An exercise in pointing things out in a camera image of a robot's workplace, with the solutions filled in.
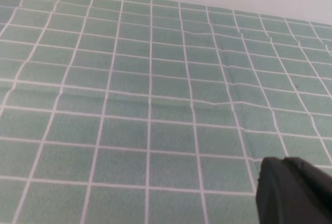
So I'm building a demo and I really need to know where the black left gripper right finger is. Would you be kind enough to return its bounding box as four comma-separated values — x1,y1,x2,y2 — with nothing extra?
283,156,332,224

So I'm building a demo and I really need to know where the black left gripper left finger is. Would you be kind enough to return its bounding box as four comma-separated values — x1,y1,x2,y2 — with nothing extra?
255,156,312,224

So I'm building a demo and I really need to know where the green white-grid tablecloth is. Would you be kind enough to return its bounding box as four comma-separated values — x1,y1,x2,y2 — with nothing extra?
0,0,332,224

